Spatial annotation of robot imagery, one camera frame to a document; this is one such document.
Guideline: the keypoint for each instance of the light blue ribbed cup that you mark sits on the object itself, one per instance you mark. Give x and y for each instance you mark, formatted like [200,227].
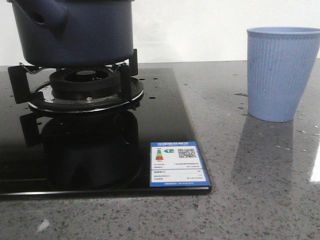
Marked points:
[279,64]

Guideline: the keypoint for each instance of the dark blue cooking pot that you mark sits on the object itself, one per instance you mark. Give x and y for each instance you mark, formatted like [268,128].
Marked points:
[74,33]

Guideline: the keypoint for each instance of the black metal pot support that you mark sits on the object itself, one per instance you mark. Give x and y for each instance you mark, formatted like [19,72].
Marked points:
[42,99]

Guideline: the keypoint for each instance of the blue energy label sticker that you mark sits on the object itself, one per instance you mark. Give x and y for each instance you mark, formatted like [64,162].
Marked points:
[177,164]

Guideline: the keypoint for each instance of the black gas burner head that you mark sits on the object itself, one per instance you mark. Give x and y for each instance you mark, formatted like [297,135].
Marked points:
[80,83]

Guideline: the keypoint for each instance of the black glass gas stove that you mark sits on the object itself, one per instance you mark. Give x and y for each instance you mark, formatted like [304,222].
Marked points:
[92,155]

